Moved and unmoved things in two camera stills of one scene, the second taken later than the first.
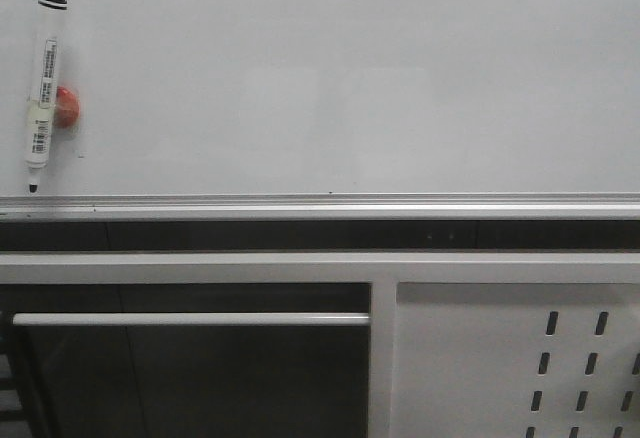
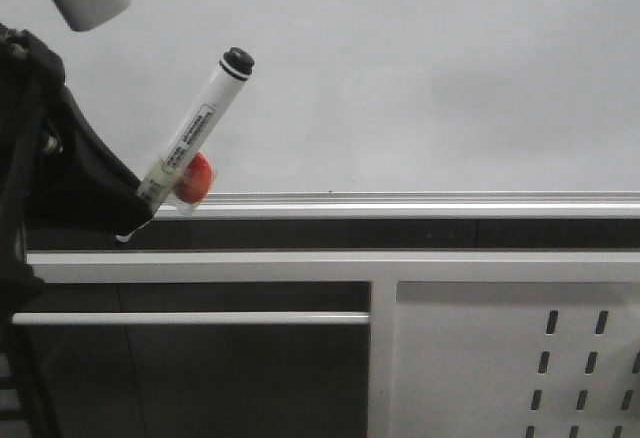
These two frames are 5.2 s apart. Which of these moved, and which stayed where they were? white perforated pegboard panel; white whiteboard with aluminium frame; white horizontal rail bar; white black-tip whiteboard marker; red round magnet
Moved: red round magnet; white black-tip whiteboard marker
Stayed: white horizontal rail bar; white whiteboard with aluminium frame; white perforated pegboard panel
